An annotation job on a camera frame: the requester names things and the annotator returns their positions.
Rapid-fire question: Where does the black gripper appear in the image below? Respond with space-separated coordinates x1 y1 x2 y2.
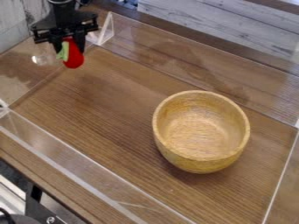
31 0 99 53

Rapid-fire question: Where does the red felt strawberry toy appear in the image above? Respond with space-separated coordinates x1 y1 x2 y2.
56 38 84 69

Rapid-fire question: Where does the light wooden bowl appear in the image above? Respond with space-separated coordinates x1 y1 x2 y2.
152 90 251 173

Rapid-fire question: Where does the clear acrylic tray enclosure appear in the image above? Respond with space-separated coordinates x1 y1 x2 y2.
0 16 299 224

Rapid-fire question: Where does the black table leg bracket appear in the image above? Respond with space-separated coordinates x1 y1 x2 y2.
24 183 67 224

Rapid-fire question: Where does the black cable under table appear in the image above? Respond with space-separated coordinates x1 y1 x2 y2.
0 206 15 224

